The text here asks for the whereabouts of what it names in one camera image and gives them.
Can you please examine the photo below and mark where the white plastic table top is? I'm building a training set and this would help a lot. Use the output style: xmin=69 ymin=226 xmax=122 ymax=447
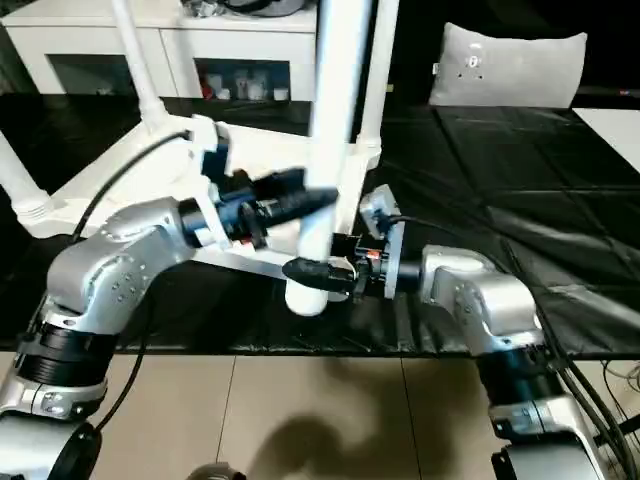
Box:
xmin=20 ymin=120 xmax=386 ymax=283

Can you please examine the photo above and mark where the colourful clutter bundle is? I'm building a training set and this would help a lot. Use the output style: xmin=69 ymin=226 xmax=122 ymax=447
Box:
xmin=182 ymin=0 xmax=223 ymax=19

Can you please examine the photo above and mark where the white sideboard cabinet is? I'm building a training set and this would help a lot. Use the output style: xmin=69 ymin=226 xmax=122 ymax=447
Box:
xmin=0 ymin=0 xmax=319 ymax=101

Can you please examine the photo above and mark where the grey pillow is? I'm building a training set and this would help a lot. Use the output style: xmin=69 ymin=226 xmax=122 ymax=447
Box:
xmin=430 ymin=22 xmax=589 ymax=109

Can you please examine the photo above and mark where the white flat board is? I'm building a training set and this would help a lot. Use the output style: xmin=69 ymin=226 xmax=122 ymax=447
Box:
xmin=575 ymin=105 xmax=640 ymax=166

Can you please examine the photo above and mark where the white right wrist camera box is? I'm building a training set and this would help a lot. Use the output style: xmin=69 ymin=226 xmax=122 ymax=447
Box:
xmin=360 ymin=185 xmax=407 ymax=241

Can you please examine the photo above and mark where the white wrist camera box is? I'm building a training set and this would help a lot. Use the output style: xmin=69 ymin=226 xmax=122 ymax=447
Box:
xmin=188 ymin=117 xmax=234 ymax=193
xmin=360 ymin=185 xmax=407 ymax=241

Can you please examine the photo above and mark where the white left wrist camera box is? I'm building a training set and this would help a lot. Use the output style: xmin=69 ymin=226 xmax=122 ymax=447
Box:
xmin=188 ymin=117 xmax=234 ymax=193

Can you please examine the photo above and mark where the grey bag with black strap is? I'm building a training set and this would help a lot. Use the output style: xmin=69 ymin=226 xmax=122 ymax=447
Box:
xmin=222 ymin=0 xmax=316 ymax=17

